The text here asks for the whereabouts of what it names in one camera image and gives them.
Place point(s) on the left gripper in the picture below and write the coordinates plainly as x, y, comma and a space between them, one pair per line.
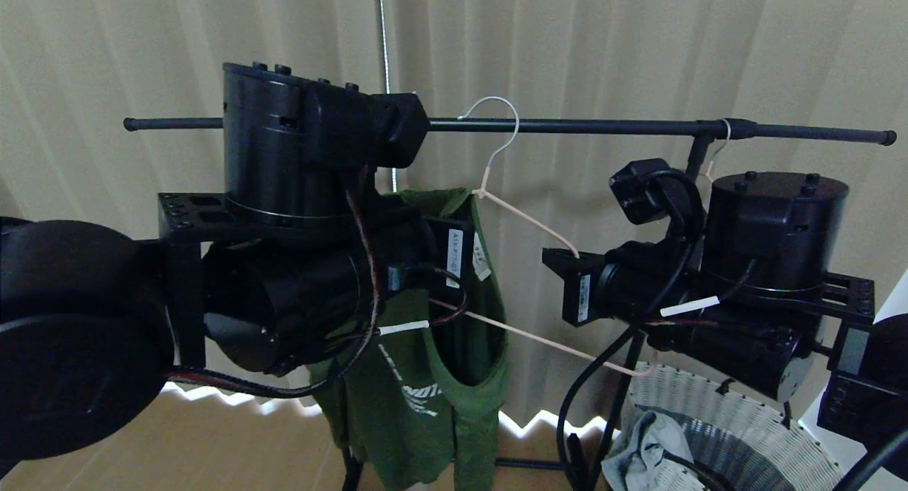
298, 306

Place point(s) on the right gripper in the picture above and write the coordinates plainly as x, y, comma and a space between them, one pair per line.
638, 285

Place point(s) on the pink clothes hanger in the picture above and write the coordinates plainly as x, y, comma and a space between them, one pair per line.
727, 133
528, 223

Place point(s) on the green printed shirt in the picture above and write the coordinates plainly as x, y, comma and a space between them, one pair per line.
425, 420

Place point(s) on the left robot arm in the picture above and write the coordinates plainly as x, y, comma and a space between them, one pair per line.
298, 157

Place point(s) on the black clothes rack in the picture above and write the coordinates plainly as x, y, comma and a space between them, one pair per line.
603, 126

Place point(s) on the white laundry basket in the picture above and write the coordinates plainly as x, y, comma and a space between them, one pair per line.
745, 413

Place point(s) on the pale grey garment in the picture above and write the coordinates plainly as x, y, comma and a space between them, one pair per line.
645, 448

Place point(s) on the beige curtain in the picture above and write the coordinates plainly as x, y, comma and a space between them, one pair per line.
638, 51

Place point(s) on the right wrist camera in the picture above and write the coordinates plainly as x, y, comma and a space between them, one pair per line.
642, 189

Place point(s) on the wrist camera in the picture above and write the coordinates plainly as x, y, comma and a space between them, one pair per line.
404, 129
642, 189

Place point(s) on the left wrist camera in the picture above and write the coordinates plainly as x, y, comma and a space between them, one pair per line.
404, 129

